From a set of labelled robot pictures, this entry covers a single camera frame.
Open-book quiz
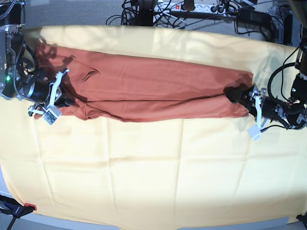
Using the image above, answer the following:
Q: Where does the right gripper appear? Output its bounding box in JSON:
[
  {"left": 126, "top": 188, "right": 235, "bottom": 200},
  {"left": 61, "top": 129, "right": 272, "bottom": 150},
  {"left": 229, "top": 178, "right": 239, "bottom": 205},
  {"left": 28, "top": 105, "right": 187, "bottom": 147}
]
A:
[{"left": 25, "top": 77, "right": 74, "bottom": 107}]

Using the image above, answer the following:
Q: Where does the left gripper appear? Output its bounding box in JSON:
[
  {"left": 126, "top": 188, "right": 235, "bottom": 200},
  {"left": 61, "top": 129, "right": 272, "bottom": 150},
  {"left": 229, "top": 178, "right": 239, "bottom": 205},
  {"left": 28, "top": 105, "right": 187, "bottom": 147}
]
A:
[{"left": 224, "top": 86, "right": 284, "bottom": 121}]

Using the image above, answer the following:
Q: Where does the salmon pink T-shirt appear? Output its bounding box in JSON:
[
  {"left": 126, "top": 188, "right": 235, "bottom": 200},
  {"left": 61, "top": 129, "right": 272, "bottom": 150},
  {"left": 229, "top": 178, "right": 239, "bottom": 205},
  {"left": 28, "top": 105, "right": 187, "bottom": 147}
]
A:
[{"left": 35, "top": 43, "right": 253, "bottom": 122}]

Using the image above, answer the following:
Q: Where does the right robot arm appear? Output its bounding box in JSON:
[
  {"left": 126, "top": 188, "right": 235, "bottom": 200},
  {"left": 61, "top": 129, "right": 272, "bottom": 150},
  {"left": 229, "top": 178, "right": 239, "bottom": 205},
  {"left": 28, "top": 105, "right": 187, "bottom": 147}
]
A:
[{"left": 0, "top": 0, "right": 74, "bottom": 109}]

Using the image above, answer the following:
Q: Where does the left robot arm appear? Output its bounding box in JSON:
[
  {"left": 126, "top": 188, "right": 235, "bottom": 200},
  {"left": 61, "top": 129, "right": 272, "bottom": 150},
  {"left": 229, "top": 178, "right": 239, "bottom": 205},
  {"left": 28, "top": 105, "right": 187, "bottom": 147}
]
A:
[{"left": 224, "top": 0, "right": 307, "bottom": 135}]

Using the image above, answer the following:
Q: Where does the black power adapter box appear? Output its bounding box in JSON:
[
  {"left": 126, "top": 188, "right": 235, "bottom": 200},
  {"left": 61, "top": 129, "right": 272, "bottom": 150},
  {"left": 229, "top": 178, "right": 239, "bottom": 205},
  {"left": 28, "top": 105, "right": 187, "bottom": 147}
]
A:
[{"left": 236, "top": 9, "right": 272, "bottom": 28}]

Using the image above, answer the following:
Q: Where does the yellow table cloth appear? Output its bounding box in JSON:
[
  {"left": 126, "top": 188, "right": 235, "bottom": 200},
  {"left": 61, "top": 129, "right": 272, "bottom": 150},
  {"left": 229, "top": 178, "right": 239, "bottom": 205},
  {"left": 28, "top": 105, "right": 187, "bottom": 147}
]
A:
[{"left": 0, "top": 25, "right": 307, "bottom": 227}]

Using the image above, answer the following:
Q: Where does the black upright device right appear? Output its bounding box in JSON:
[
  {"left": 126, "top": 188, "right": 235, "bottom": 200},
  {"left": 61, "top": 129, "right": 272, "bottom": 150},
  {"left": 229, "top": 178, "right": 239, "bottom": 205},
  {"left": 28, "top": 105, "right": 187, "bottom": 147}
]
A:
[{"left": 283, "top": 14, "right": 293, "bottom": 46}]

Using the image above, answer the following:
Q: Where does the white power strip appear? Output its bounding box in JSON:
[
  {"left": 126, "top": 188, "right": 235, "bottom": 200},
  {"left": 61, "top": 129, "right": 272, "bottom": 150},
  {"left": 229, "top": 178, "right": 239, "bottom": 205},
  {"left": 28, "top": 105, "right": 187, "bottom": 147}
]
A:
[{"left": 153, "top": 0, "right": 235, "bottom": 19}]

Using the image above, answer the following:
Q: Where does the blue black bar clamp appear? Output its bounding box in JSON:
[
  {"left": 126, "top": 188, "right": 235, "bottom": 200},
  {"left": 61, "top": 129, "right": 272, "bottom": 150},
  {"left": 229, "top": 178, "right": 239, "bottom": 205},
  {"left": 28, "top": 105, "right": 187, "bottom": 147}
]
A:
[{"left": 0, "top": 195, "right": 37, "bottom": 230}]

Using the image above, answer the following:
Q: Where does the black clamp right corner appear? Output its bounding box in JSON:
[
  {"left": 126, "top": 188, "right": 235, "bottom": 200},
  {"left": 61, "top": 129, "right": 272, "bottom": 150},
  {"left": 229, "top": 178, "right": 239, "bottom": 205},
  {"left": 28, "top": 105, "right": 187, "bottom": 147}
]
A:
[{"left": 296, "top": 213, "right": 307, "bottom": 229}]

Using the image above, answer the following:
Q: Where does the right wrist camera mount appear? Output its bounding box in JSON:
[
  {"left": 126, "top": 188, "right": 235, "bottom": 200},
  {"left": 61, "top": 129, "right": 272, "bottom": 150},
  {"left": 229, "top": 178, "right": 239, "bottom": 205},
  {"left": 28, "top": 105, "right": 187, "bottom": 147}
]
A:
[{"left": 28, "top": 68, "right": 70, "bottom": 125}]

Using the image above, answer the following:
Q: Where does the black stand post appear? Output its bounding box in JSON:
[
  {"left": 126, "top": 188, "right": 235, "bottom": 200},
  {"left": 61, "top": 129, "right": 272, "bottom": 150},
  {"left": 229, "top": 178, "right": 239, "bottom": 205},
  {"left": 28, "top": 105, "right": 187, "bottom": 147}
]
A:
[{"left": 137, "top": 0, "right": 155, "bottom": 27}]

